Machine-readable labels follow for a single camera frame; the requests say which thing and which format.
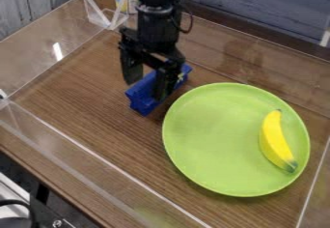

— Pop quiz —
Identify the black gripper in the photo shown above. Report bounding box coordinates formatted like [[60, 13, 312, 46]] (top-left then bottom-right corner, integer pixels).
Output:
[[119, 6, 186, 101]]

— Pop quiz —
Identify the clear acrylic enclosure wall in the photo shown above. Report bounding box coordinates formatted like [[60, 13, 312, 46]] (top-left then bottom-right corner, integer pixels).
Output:
[[0, 0, 330, 228]]

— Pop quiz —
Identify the green round plate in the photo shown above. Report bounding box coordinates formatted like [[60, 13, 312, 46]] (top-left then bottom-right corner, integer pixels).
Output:
[[162, 82, 312, 197]]

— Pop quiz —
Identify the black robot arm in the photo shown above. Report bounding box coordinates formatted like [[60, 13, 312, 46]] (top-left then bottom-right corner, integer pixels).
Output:
[[119, 0, 186, 100]]

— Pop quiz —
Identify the yellow toy banana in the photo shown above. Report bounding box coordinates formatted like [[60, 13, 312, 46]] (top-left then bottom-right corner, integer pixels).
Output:
[[259, 109, 298, 173]]

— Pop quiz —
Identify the blue plastic block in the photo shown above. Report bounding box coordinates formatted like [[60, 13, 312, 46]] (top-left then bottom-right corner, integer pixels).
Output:
[[125, 63, 194, 117]]

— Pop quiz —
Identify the black cable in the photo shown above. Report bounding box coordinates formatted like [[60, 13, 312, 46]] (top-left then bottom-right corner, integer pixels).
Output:
[[0, 199, 47, 228]]

